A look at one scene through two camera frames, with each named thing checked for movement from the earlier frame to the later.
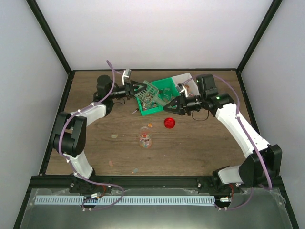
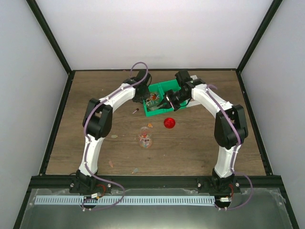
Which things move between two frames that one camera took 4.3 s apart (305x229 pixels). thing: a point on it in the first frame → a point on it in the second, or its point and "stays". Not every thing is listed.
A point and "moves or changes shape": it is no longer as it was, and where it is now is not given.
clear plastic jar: [145, 139] stays
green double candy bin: [167, 90] moves or changes shape
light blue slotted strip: [126, 200] stays
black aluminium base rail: [154, 182] stays
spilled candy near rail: [135, 170] stays
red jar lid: [169, 122] stays
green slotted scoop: [150, 94] moves or changes shape
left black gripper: [127, 86] → [146, 94]
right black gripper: [180, 102] → [170, 104]
